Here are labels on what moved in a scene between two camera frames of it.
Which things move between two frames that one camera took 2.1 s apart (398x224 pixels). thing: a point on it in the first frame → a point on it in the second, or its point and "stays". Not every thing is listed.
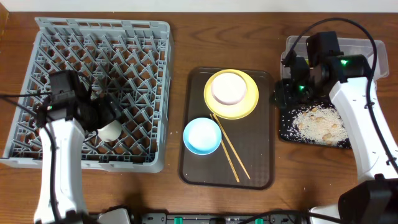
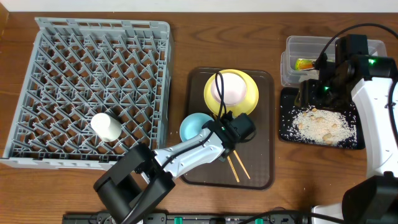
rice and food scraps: [321, 125] stays
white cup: [110, 131] stays
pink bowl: [229, 89] stays
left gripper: [104, 112] → [223, 154]
